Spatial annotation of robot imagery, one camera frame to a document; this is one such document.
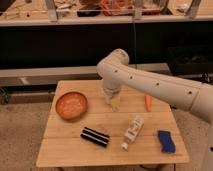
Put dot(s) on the wooden slat table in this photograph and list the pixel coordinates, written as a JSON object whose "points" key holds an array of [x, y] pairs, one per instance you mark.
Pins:
{"points": [[63, 146]]}

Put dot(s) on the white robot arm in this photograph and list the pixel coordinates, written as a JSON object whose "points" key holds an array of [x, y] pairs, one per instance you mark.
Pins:
{"points": [[188, 95]]}

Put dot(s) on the white plastic bottle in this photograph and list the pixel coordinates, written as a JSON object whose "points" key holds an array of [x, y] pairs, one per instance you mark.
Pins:
{"points": [[132, 131]]}

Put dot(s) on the black white striped block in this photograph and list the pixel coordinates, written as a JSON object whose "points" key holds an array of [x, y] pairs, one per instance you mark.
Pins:
{"points": [[95, 136]]}

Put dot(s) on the long wooden shelf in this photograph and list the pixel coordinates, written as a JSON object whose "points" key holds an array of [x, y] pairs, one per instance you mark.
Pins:
{"points": [[90, 12]]}

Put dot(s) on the orange carrot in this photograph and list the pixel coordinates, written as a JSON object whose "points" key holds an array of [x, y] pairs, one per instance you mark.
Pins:
{"points": [[148, 103]]}

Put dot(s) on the orange wooden bowl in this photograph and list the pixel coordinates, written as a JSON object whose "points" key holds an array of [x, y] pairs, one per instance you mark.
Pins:
{"points": [[71, 105]]}

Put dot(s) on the blue sponge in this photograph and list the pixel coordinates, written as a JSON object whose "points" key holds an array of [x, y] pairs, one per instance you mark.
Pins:
{"points": [[166, 141]]}

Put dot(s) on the low grey bench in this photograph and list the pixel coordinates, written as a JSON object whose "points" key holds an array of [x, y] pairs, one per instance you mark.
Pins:
{"points": [[45, 76]]}

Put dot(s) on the translucent tan gripper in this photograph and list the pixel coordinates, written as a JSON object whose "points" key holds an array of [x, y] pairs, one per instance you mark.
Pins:
{"points": [[115, 103]]}

